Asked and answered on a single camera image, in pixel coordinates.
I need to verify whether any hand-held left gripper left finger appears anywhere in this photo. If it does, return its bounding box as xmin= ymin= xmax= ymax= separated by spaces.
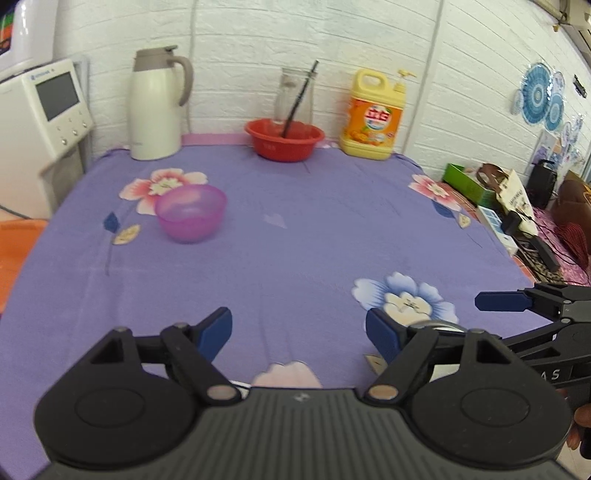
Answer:
xmin=85 ymin=306 xmax=242 ymax=407

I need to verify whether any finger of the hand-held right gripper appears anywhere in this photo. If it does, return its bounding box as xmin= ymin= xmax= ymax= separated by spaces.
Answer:
xmin=475 ymin=282 xmax=591 ymax=325
xmin=501 ymin=320 xmax=575 ymax=360

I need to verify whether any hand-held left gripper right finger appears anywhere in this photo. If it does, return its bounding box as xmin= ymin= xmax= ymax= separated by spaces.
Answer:
xmin=363 ymin=308 xmax=520 ymax=407

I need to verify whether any stainless steel bowl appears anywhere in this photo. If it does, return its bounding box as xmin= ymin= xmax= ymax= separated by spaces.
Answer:
xmin=408 ymin=319 xmax=468 ymax=334

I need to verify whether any purple plastic bowl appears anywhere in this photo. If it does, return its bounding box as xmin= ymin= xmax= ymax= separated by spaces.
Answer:
xmin=154 ymin=185 xmax=228 ymax=245

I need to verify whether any person's right hand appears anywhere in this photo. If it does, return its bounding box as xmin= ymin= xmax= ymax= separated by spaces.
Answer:
xmin=556 ymin=388 xmax=591 ymax=452

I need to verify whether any black power adapter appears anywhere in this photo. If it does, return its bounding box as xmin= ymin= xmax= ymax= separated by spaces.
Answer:
xmin=501 ymin=210 xmax=560 ymax=274

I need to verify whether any white blue-patterned box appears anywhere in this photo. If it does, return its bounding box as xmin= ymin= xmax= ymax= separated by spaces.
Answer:
xmin=475 ymin=205 xmax=519 ymax=256

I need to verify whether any beige tote bag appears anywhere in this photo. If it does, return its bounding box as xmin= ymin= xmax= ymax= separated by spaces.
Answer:
xmin=475 ymin=162 xmax=539 ymax=232

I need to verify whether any brown bag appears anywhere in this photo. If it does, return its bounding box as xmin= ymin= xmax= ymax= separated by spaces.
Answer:
xmin=551 ymin=178 xmax=591 ymax=269

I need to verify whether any purple floral tablecloth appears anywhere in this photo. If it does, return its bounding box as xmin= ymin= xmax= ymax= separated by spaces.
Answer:
xmin=0 ymin=138 xmax=552 ymax=480

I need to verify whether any green cardboard box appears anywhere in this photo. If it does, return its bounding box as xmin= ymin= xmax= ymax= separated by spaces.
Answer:
xmin=441 ymin=162 xmax=498 ymax=209

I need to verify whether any red plastic basin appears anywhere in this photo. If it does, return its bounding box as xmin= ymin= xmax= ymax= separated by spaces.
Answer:
xmin=244 ymin=119 xmax=326 ymax=162

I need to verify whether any yellow detergent bottle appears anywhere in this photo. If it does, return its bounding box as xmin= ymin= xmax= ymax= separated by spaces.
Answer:
xmin=339 ymin=68 xmax=417 ymax=161

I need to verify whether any white thermos jug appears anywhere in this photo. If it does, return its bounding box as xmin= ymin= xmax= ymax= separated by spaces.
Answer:
xmin=127 ymin=45 xmax=195 ymax=162

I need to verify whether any glass jar with straw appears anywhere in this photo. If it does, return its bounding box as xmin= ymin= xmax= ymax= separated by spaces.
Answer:
xmin=282 ymin=60 xmax=321 ymax=138

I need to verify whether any white water dispenser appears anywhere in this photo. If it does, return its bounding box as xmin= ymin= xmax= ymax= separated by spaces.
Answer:
xmin=0 ymin=58 xmax=96 ymax=220

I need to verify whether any white air conditioner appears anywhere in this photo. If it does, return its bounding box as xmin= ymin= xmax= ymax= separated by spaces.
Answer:
xmin=531 ymin=0 xmax=591 ymax=52

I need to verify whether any white water purifier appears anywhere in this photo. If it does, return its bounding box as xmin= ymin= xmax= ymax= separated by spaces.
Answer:
xmin=0 ymin=0 xmax=59 ymax=71

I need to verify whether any blue fan wall decoration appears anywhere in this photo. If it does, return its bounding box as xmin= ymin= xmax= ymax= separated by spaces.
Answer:
xmin=512 ymin=62 xmax=567 ymax=133

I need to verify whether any white wall cable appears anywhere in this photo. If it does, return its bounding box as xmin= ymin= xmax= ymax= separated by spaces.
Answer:
xmin=401 ymin=0 xmax=445 ymax=154

